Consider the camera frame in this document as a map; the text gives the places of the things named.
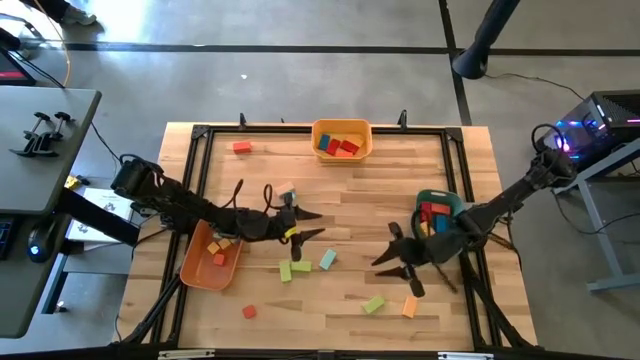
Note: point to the black computer mouse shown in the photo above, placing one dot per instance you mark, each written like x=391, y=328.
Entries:
x=40, y=245

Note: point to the orange plastic bin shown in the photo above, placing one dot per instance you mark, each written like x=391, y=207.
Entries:
x=200, y=275

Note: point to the teal plastic bin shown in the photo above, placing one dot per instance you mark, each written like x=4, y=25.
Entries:
x=440, y=195

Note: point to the grey desk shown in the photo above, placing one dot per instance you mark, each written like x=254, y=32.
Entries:
x=30, y=190

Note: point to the teal block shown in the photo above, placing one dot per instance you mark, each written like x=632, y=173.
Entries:
x=327, y=259

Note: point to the black keyboard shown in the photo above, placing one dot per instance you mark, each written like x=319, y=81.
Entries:
x=5, y=240

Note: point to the large yellow-orange block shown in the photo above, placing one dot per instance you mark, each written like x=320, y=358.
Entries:
x=425, y=228

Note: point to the black diagonal beam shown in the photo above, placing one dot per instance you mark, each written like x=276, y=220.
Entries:
x=100, y=220

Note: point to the yellow plastic bin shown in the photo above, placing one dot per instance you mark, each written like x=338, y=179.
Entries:
x=342, y=122

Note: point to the black table edge clamp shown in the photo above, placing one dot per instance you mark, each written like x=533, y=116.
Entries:
x=402, y=119
x=243, y=121

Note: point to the large blue block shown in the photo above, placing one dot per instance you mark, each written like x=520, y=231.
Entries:
x=440, y=223

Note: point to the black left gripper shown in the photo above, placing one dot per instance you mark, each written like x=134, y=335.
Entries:
x=277, y=225

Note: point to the white paper booklet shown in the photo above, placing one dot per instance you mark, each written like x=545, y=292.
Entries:
x=100, y=197

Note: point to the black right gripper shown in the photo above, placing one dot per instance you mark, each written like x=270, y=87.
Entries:
x=435, y=250

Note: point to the large red block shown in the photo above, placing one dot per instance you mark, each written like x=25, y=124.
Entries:
x=242, y=147
x=426, y=209
x=441, y=209

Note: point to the black computer tower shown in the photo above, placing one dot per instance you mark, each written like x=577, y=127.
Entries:
x=600, y=125

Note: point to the black frame strut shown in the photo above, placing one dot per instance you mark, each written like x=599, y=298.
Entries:
x=155, y=305
x=501, y=310

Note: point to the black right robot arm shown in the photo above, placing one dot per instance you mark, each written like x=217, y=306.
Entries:
x=515, y=192

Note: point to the black monitor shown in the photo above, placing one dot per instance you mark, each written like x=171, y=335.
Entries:
x=12, y=70

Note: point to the small red cube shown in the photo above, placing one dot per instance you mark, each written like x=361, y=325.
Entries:
x=219, y=259
x=249, y=311

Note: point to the small orange cube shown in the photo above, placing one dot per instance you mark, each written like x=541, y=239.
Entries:
x=225, y=243
x=213, y=247

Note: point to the red-orange block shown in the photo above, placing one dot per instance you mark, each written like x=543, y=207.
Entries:
x=344, y=154

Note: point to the small yellow object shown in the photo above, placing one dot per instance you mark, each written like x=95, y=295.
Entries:
x=72, y=181

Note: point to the black aluminium table frame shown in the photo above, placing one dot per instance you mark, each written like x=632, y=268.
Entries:
x=250, y=129

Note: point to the person's leg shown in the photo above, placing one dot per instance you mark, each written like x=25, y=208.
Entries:
x=50, y=6

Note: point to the person's shoe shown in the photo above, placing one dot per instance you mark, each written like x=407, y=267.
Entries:
x=80, y=16

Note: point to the green block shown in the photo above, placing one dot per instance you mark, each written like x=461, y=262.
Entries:
x=373, y=304
x=302, y=266
x=285, y=270

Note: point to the silver aluminium bracket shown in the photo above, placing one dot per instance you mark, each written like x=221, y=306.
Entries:
x=465, y=356
x=185, y=354

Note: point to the large tan block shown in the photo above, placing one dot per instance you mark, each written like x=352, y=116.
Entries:
x=285, y=188

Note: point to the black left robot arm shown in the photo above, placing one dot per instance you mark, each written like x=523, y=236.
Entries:
x=175, y=205

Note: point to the dark blue floor cylinder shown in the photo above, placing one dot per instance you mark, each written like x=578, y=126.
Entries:
x=480, y=50

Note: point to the grey metal table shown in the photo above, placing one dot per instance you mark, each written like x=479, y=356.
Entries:
x=597, y=227

